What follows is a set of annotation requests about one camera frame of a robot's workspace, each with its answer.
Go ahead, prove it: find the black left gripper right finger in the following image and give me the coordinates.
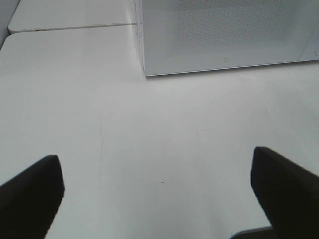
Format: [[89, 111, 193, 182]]
[[250, 146, 319, 239]]

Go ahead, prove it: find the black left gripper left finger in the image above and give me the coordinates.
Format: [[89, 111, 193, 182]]
[[0, 155, 65, 239]]

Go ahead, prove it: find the white microwave door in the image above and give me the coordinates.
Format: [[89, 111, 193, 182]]
[[139, 0, 319, 77]]

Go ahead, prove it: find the white microwave oven body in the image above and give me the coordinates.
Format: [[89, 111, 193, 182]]
[[134, 0, 319, 73]]

